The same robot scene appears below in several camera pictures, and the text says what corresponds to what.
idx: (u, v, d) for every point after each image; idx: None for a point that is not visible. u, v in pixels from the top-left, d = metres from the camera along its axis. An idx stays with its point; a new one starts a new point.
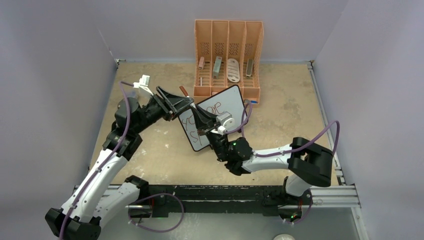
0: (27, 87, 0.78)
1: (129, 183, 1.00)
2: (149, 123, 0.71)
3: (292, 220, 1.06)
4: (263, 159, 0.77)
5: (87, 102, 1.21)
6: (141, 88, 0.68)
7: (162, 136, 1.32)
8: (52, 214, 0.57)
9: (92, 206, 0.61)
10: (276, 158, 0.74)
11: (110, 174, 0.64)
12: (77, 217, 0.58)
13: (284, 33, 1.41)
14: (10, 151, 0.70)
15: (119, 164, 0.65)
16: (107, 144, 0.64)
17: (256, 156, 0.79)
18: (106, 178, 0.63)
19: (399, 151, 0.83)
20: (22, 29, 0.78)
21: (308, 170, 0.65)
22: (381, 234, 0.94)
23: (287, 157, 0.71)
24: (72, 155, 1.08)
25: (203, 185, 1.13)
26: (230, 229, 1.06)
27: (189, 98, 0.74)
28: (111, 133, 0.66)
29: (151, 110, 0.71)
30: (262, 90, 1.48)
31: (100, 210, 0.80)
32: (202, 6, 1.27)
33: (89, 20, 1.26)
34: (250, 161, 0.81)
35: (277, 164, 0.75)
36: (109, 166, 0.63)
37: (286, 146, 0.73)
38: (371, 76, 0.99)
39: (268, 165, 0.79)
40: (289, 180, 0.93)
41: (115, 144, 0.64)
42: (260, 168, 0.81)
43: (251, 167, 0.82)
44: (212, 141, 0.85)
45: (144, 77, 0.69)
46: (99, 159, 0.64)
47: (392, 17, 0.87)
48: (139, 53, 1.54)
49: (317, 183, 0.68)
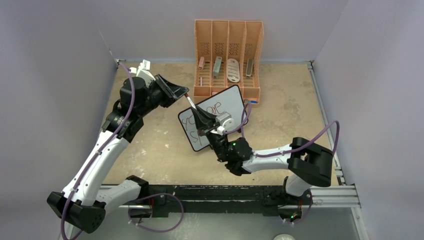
0: (27, 88, 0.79)
1: (131, 181, 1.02)
2: (152, 106, 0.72)
3: (292, 220, 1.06)
4: (263, 160, 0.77)
5: (87, 102, 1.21)
6: (142, 71, 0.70)
7: (162, 136, 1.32)
8: (53, 197, 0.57)
9: (94, 189, 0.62)
10: (276, 158, 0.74)
11: (111, 156, 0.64)
12: (79, 201, 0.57)
13: (284, 33, 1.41)
14: (10, 151, 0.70)
15: (120, 146, 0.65)
16: (107, 126, 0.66)
17: (256, 157, 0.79)
18: (106, 161, 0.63)
19: (399, 152, 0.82)
20: (22, 29, 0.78)
21: (307, 170, 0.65)
22: (381, 234, 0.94)
23: (287, 157, 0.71)
24: (72, 155, 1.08)
25: (203, 185, 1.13)
26: (230, 229, 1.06)
27: (187, 88, 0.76)
28: (111, 114, 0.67)
29: (154, 93, 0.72)
30: (262, 90, 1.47)
31: (104, 197, 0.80)
32: (202, 6, 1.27)
33: (89, 20, 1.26)
34: (250, 161, 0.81)
35: (277, 164, 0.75)
36: (109, 148, 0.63)
37: (285, 146, 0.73)
38: (371, 76, 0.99)
39: (268, 165, 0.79)
40: (289, 180, 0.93)
41: (116, 125, 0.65)
42: (261, 168, 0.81)
43: (250, 167, 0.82)
44: (212, 141, 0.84)
45: (146, 61, 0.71)
46: (99, 141, 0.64)
47: (392, 17, 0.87)
48: (139, 53, 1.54)
49: (317, 184, 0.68)
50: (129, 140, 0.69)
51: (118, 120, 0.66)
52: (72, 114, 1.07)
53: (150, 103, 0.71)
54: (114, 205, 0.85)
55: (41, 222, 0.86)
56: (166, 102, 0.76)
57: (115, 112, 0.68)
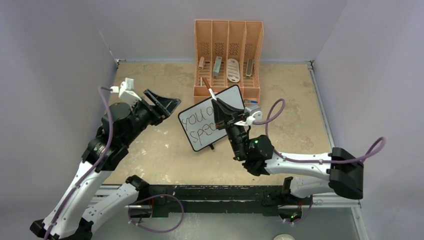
0: (27, 87, 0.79)
1: (129, 184, 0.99)
2: (140, 128, 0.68)
3: (292, 220, 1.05)
4: (295, 166, 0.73)
5: (87, 102, 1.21)
6: (126, 92, 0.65)
7: (162, 136, 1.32)
8: (35, 228, 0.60)
9: (73, 222, 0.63)
10: (312, 166, 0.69)
11: (90, 189, 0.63)
12: (57, 234, 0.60)
13: (284, 33, 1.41)
14: (10, 150, 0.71)
15: (100, 178, 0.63)
16: (86, 156, 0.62)
17: (285, 160, 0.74)
18: (86, 194, 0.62)
19: (399, 152, 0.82)
20: (22, 29, 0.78)
21: (346, 183, 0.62)
22: (381, 234, 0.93)
23: (326, 168, 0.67)
24: (73, 155, 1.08)
25: (204, 185, 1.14)
26: (230, 229, 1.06)
27: (178, 100, 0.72)
28: (94, 141, 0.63)
29: (140, 115, 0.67)
30: (263, 90, 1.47)
31: (94, 214, 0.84)
32: (202, 6, 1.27)
33: (89, 20, 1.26)
34: (275, 165, 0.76)
35: (310, 172, 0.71)
36: (87, 182, 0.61)
37: (324, 155, 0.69)
38: (371, 76, 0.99)
39: (295, 171, 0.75)
40: (298, 183, 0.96)
41: (97, 155, 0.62)
42: (285, 171, 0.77)
43: (275, 170, 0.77)
44: (232, 136, 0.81)
45: (127, 81, 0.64)
46: (78, 173, 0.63)
47: (392, 17, 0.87)
48: (139, 53, 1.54)
49: (346, 194, 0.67)
50: (113, 169, 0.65)
51: (100, 147, 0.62)
52: (72, 114, 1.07)
53: (137, 126, 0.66)
54: (108, 215, 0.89)
55: None
56: (155, 120, 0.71)
57: (98, 138, 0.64)
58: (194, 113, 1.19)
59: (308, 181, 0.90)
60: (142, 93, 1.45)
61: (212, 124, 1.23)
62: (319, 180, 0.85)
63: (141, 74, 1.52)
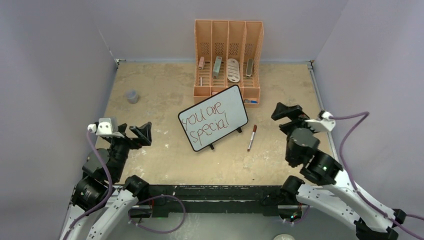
0: (26, 86, 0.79)
1: (125, 192, 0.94)
2: (123, 159, 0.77)
3: (292, 220, 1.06)
4: (362, 203, 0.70)
5: (88, 102, 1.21)
6: (108, 134, 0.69)
7: (162, 135, 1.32)
8: None
9: None
10: (375, 214, 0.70)
11: (82, 229, 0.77)
12: None
13: (284, 33, 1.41)
14: (9, 150, 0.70)
15: (88, 219, 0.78)
16: (75, 200, 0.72)
17: (355, 192, 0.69)
18: (79, 233, 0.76)
19: (399, 152, 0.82)
20: (21, 29, 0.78)
21: None
22: None
23: (387, 224, 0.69)
24: (73, 155, 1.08)
25: (203, 185, 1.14)
26: (230, 230, 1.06)
27: (150, 123, 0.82)
28: (82, 182, 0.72)
29: (119, 149, 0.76)
30: (263, 90, 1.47)
31: (94, 236, 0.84)
32: (203, 6, 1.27)
33: (90, 20, 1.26)
34: (343, 187, 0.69)
35: (367, 215, 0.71)
36: (80, 223, 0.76)
37: (391, 212, 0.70)
38: (371, 77, 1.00)
39: (352, 203, 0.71)
40: (310, 194, 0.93)
41: (84, 198, 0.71)
42: (341, 196, 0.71)
43: (332, 190, 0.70)
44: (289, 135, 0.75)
45: (110, 122, 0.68)
46: (71, 215, 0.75)
47: (392, 18, 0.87)
48: (139, 53, 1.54)
49: None
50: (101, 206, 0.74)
51: (88, 191, 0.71)
52: (72, 113, 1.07)
53: (119, 161, 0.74)
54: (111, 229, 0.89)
55: (41, 224, 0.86)
56: (134, 146, 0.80)
57: (84, 180, 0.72)
58: (194, 113, 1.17)
59: (327, 200, 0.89)
60: (142, 93, 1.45)
61: (212, 124, 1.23)
62: (343, 209, 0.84)
63: (141, 74, 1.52)
